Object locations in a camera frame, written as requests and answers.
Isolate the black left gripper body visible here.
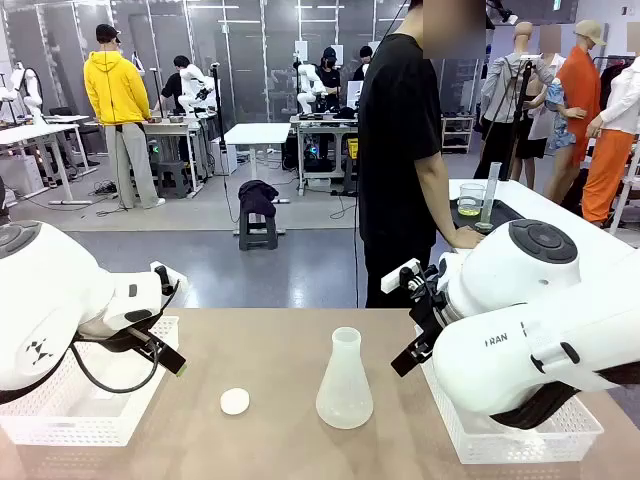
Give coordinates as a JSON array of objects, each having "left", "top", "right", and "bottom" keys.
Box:
[{"left": 73, "top": 322, "right": 162, "bottom": 354}]

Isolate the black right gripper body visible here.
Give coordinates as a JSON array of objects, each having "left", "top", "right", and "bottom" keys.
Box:
[{"left": 408, "top": 286, "right": 452, "bottom": 361}]

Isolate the translucent plastic conical flask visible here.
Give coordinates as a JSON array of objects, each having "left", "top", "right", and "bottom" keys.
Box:
[{"left": 315, "top": 326, "right": 375, "bottom": 431}]

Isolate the round white flask cap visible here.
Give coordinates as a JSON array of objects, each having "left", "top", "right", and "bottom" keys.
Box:
[{"left": 219, "top": 387, "right": 251, "bottom": 417}]

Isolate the clear plastic beaker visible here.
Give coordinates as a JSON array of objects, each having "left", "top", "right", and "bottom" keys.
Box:
[{"left": 457, "top": 182, "right": 488, "bottom": 218}]

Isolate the white perforated plastic basket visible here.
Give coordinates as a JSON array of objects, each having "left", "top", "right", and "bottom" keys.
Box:
[
  {"left": 0, "top": 315, "right": 181, "bottom": 448},
  {"left": 413, "top": 323, "right": 606, "bottom": 466}
]

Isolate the clear plastic graduated cylinder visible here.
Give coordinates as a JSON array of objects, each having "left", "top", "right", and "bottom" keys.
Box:
[{"left": 474, "top": 161, "right": 503, "bottom": 233}]

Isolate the person's right forearm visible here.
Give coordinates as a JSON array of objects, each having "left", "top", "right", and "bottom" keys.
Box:
[{"left": 417, "top": 183, "right": 464, "bottom": 241}]

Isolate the person's right hand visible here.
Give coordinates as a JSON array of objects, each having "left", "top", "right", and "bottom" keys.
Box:
[{"left": 451, "top": 225, "right": 487, "bottom": 250}]

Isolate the black plastic tray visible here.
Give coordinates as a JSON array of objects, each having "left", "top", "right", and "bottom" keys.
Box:
[{"left": 449, "top": 196, "right": 527, "bottom": 232}]

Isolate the grey plastic step stool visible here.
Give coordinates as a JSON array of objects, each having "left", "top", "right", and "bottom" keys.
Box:
[
  {"left": 153, "top": 159, "right": 191, "bottom": 200},
  {"left": 237, "top": 208, "right": 280, "bottom": 252}
]

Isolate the person in black t-shirt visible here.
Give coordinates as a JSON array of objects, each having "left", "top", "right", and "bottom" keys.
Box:
[{"left": 356, "top": 0, "right": 489, "bottom": 309}]

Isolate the white side table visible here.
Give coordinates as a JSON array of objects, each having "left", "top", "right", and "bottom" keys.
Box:
[{"left": 446, "top": 178, "right": 640, "bottom": 281}]

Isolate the white shoe rack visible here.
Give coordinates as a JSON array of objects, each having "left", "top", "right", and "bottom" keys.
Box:
[{"left": 441, "top": 113, "right": 476, "bottom": 156}]

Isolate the black cloth bundle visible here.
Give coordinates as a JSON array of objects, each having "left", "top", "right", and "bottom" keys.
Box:
[{"left": 237, "top": 179, "right": 280, "bottom": 219}]

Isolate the long white desk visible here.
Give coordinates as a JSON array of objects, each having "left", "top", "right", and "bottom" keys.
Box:
[{"left": 0, "top": 121, "right": 97, "bottom": 208}]

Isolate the mannequin in orange trousers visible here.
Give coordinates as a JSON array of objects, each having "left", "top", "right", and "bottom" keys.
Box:
[{"left": 581, "top": 36, "right": 640, "bottom": 227}]

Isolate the mannequin in grey shirt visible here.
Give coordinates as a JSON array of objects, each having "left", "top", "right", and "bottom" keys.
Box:
[{"left": 473, "top": 20, "right": 557, "bottom": 182}]

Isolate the small white table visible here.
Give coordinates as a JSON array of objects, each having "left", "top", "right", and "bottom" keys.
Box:
[{"left": 223, "top": 121, "right": 293, "bottom": 206}]

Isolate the person in yellow hoodie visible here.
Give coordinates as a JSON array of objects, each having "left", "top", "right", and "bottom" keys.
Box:
[{"left": 82, "top": 22, "right": 168, "bottom": 212}]

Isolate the seated person in black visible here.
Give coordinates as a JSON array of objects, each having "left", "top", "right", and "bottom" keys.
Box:
[{"left": 151, "top": 54, "right": 195, "bottom": 117}]

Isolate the person in black clothes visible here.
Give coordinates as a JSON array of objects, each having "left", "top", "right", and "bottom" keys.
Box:
[{"left": 351, "top": 45, "right": 375, "bottom": 84}]

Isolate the person with black cap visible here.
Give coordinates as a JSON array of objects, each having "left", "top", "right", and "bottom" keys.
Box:
[{"left": 318, "top": 45, "right": 345, "bottom": 104}]

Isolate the mannequin in orange dress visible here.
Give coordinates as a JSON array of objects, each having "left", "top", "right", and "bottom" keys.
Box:
[{"left": 543, "top": 19, "right": 609, "bottom": 204}]

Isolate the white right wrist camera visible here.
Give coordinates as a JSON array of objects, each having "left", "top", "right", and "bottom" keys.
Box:
[{"left": 380, "top": 257, "right": 441, "bottom": 306}]

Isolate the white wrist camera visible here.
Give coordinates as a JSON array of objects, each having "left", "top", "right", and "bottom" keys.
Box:
[
  {"left": 149, "top": 259, "right": 190, "bottom": 298},
  {"left": 380, "top": 257, "right": 441, "bottom": 306}
]

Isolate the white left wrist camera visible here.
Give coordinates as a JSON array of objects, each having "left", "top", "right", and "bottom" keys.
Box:
[{"left": 149, "top": 259, "right": 190, "bottom": 298}]

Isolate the grey frame work desk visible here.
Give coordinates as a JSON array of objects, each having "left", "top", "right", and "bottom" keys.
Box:
[
  {"left": 289, "top": 112, "right": 361, "bottom": 197},
  {"left": 141, "top": 115, "right": 207, "bottom": 197}
]

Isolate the black camera tripod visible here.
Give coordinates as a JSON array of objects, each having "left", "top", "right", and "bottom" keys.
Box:
[{"left": 498, "top": 53, "right": 537, "bottom": 182}]

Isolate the black camera stand pole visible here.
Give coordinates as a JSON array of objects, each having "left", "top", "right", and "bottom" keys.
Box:
[{"left": 209, "top": 61, "right": 228, "bottom": 152}]

